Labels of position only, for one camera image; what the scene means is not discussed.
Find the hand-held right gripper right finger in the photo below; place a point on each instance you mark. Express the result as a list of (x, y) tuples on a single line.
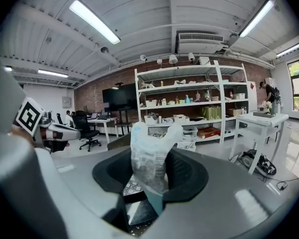
[(214, 195)]

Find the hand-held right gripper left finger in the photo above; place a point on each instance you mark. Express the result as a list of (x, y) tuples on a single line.
[(72, 183)]

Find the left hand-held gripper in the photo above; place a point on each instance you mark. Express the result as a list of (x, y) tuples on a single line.
[(30, 116)]

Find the teal box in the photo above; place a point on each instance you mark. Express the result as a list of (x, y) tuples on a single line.
[(154, 203)]

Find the white object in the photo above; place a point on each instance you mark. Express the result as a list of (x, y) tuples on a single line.
[(147, 158)]

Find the red-brown flat box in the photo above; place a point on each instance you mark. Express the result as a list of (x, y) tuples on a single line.
[(208, 133)]

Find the white shelving unit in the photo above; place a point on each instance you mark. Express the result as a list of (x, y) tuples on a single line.
[(189, 103)]

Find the black office chair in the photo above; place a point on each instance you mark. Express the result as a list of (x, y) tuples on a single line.
[(86, 128)]

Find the white office desk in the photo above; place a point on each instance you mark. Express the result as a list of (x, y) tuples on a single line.
[(103, 123)]

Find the white floor bin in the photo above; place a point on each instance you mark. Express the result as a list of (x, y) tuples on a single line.
[(187, 146)]

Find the fluorescent ceiling light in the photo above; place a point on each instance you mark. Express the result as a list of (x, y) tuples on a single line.
[(289, 50), (52, 73), (94, 21), (256, 19)]

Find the black television screen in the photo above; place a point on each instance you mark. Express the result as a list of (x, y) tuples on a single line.
[(119, 97)]

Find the black power adapter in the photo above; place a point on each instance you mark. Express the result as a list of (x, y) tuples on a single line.
[(281, 185)]

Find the green bags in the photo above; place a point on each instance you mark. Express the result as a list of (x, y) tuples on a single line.
[(211, 113)]

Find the white side table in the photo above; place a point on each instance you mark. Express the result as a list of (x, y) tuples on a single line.
[(259, 126)]

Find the tray with white flowers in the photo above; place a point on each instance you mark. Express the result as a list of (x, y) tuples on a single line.
[(265, 111)]

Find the blue spray bottle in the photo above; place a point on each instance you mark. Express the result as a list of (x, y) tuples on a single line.
[(187, 99)]

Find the white refrigerator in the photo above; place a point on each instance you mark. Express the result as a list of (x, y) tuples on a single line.
[(252, 96)]

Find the white ceiling air conditioner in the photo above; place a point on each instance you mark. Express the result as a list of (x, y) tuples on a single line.
[(200, 42)]

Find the grey wall electrical box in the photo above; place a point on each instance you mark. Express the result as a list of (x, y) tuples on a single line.
[(67, 101)]

